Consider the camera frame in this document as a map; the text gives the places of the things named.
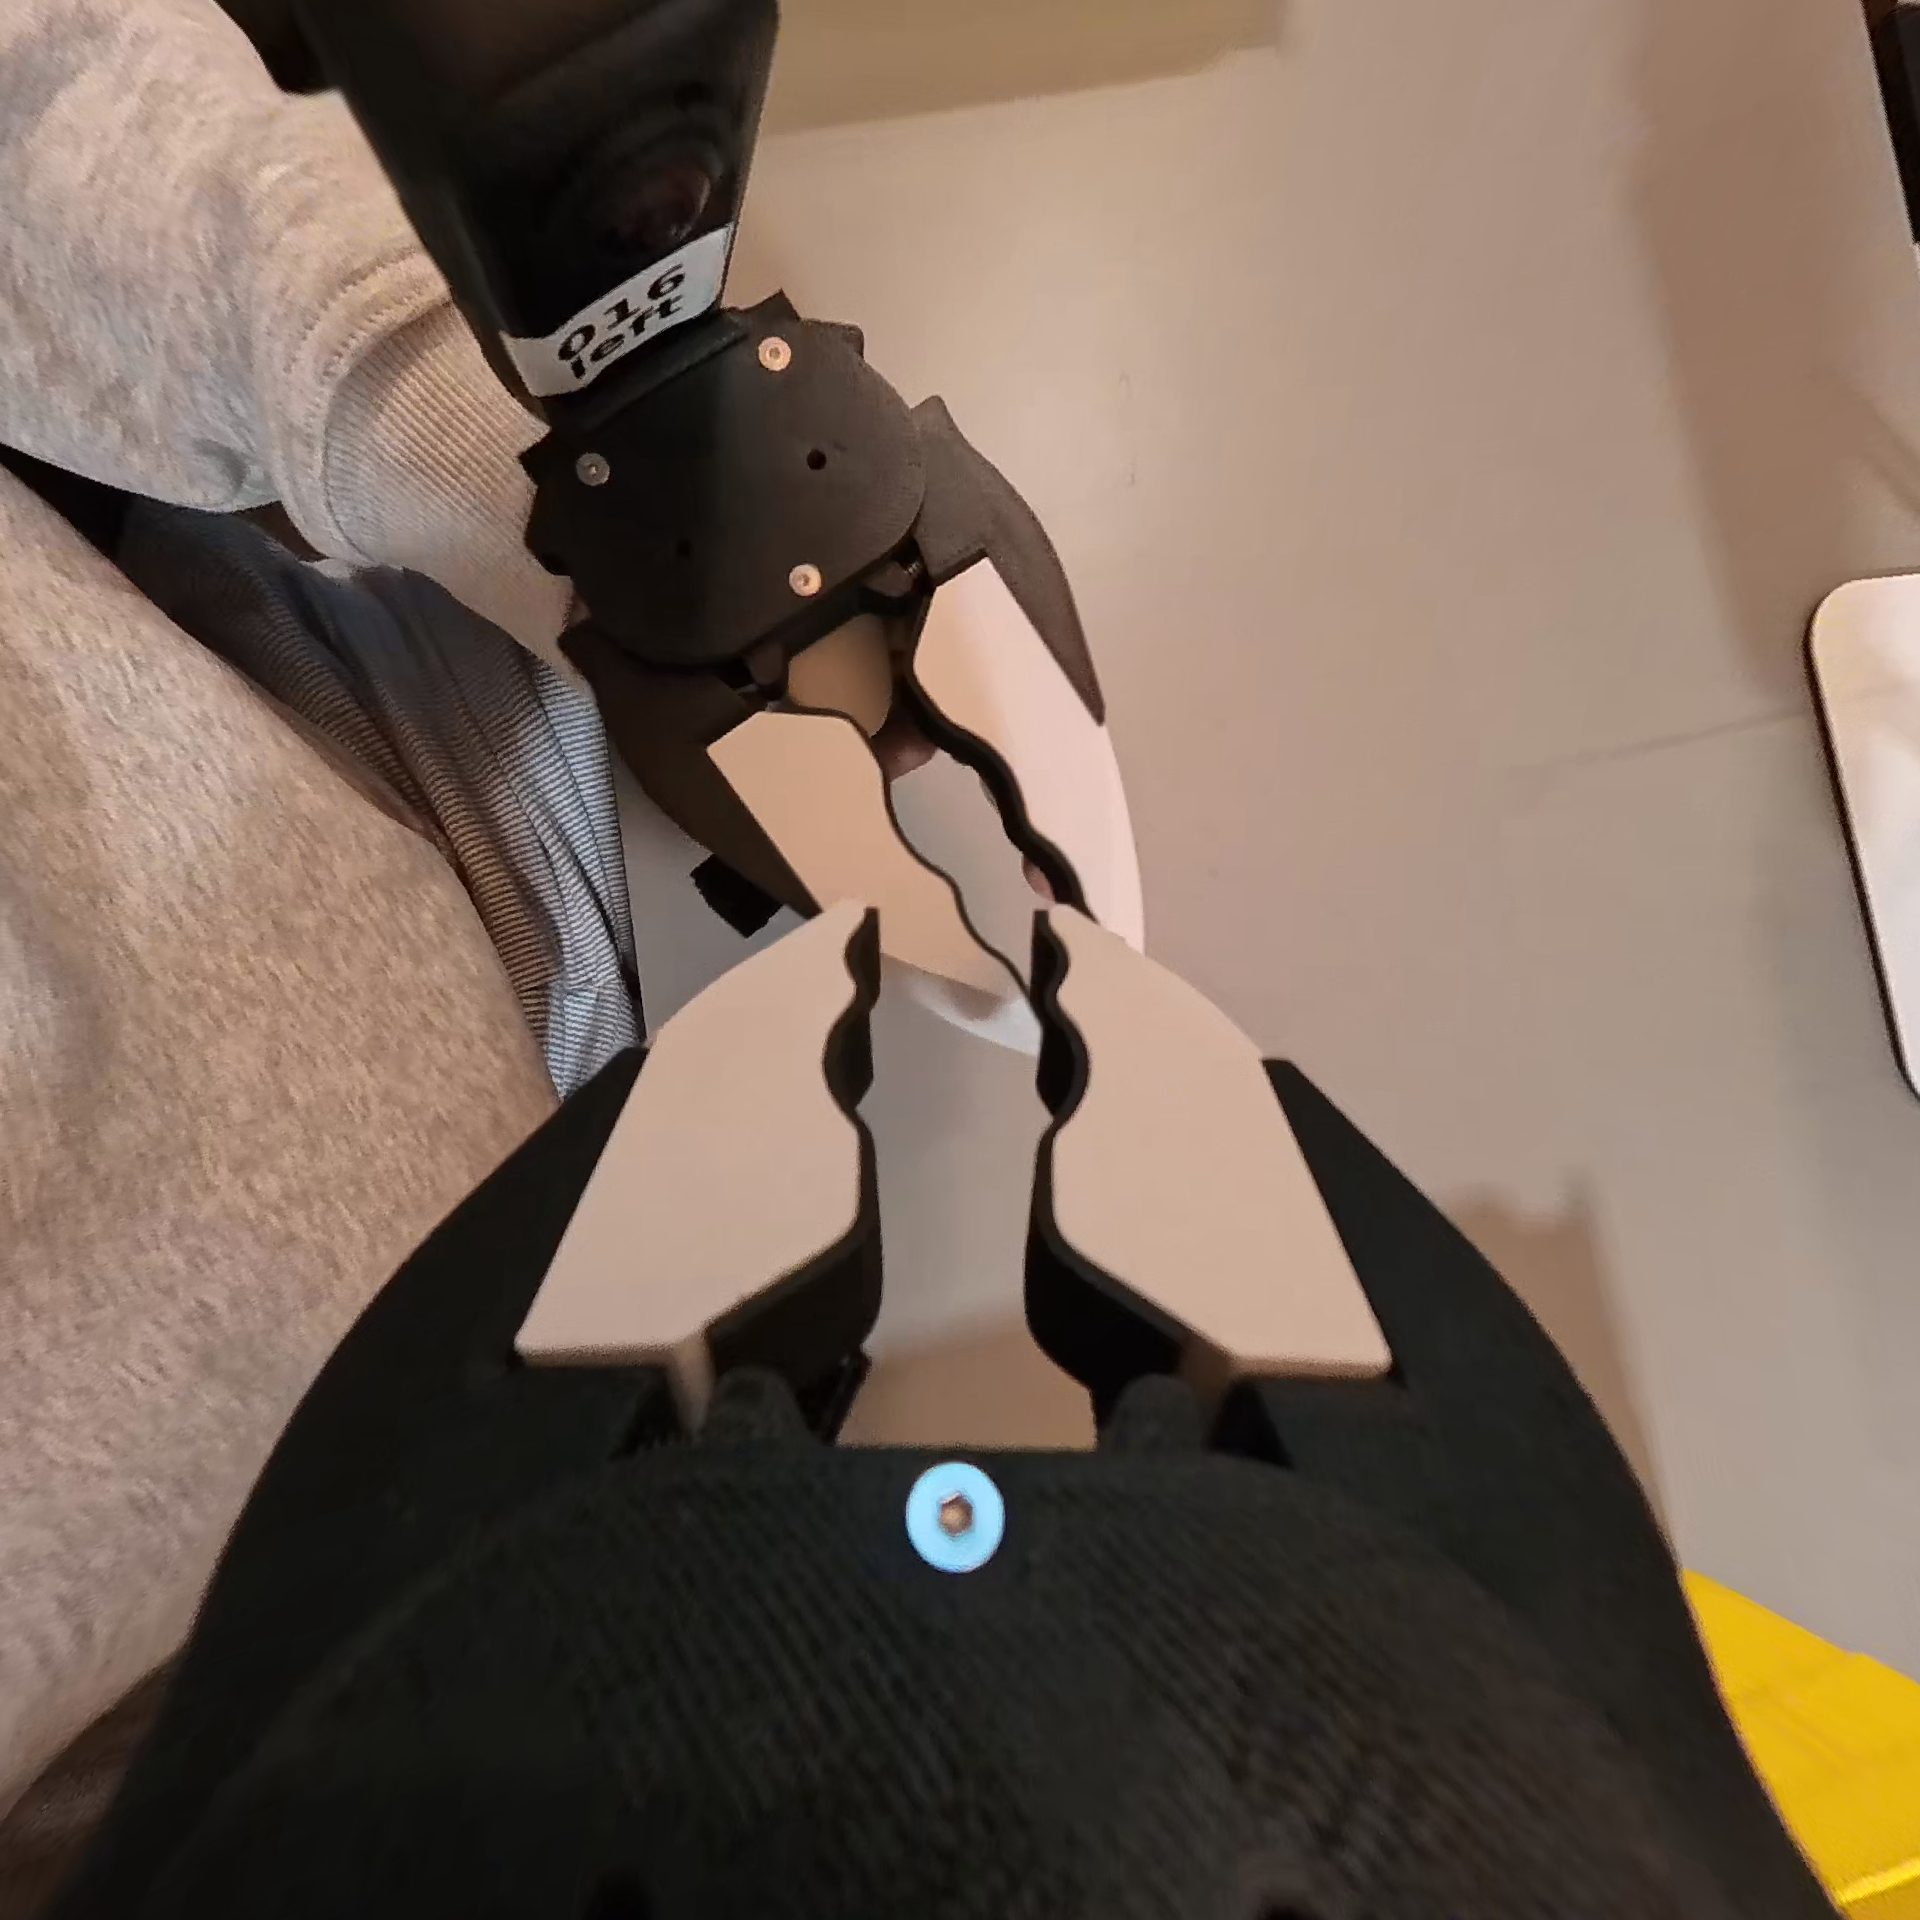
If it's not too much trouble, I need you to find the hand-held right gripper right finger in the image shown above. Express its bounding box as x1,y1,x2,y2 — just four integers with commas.
1025,904,1395,1379

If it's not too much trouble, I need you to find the person's grey hoodie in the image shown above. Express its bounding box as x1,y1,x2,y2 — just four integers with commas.
0,464,564,1833

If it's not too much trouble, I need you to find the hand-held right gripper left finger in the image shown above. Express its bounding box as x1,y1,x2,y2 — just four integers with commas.
514,900,885,1420

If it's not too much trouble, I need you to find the person's left forearm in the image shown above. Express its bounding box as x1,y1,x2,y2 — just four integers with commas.
0,0,578,633

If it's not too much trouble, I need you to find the white document stand base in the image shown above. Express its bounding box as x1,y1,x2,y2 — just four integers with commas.
1804,570,1920,1098

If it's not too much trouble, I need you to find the grey desk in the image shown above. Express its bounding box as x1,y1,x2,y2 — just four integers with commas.
598,0,1920,1636

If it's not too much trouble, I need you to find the yellow plastic bin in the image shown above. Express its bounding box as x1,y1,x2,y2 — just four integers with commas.
1681,1568,1920,1920

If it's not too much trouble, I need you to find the striped grey shirt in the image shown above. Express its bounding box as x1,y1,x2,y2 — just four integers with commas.
118,504,646,1098

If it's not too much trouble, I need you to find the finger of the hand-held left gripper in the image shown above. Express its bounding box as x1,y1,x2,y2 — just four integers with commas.
705,705,1037,999
902,555,1148,963

